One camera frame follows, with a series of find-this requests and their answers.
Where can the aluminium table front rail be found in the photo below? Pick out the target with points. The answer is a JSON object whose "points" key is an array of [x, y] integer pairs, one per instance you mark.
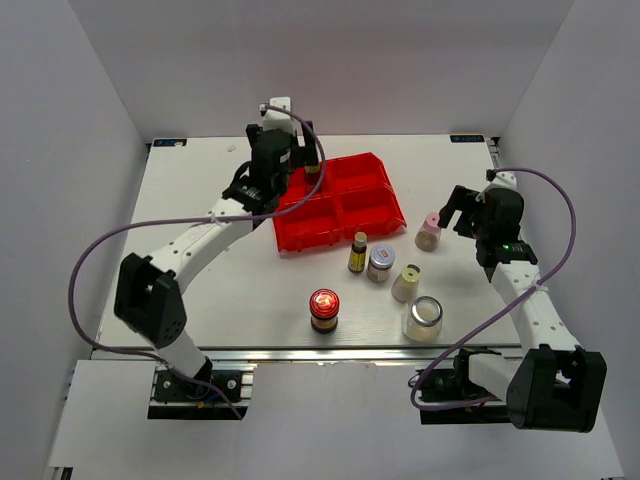
{"points": [[407, 354]]}

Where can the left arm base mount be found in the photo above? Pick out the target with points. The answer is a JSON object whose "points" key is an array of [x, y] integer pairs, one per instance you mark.
{"points": [[172, 398]]}

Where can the right blue table label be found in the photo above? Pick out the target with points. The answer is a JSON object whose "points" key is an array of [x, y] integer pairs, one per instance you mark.
{"points": [[467, 138]]}

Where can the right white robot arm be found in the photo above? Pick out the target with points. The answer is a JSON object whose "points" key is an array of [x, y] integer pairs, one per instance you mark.
{"points": [[558, 384]]}

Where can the small yellow-label dark bottle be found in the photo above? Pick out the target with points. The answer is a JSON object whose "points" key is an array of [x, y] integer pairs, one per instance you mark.
{"points": [[357, 254]]}

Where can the pink-lid spice shaker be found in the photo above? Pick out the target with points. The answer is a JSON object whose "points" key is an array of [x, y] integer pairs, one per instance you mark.
{"points": [[428, 236]]}

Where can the red-lid chili sauce jar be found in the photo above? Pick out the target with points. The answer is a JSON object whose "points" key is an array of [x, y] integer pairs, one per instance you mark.
{"points": [[324, 307]]}

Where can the white-lid paste jar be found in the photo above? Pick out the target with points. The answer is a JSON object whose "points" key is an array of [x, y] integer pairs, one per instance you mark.
{"points": [[381, 260]]}

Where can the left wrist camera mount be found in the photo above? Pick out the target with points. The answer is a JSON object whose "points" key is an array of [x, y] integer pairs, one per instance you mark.
{"points": [[276, 120]]}

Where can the left blue table label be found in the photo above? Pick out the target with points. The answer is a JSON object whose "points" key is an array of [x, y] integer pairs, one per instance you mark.
{"points": [[169, 142]]}

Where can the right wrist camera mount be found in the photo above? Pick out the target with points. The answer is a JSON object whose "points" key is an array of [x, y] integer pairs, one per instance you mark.
{"points": [[500, 179]]}

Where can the chrome-lid glass jar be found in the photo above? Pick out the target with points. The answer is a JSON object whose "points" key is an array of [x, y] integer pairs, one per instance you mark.
{"points": [[423, 319]]}

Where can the yellow-lid spice shaker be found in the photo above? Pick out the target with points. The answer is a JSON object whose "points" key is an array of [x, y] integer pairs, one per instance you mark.
{"points": [[406, 285]]}

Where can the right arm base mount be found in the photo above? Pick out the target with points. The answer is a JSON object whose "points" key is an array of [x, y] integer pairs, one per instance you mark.
{"points": [[451, 384]]}

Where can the red four-compartment plastic tray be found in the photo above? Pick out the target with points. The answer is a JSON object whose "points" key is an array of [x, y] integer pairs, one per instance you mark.
{"points": [[356, 195]]}

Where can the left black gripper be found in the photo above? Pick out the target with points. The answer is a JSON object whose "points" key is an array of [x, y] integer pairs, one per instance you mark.
{"points": [[307, 155]]}

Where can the blue table label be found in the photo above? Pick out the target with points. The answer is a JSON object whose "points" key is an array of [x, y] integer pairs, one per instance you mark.
{"points": [[169, 142], [467, 138]]}

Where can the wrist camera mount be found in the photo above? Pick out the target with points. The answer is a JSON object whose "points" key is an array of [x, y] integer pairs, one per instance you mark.
{"points": [[500, 179], [276, 120]]}

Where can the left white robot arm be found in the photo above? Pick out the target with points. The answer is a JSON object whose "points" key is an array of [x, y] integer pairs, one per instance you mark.
{"points": [[149, 291]]}

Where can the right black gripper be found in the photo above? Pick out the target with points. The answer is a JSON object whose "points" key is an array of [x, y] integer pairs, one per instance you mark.
{"points": [[464, 200]]}

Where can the yellow-cap sauce bottle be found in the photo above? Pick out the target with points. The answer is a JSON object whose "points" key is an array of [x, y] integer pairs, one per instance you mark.
{"points": [[311, 175]]}

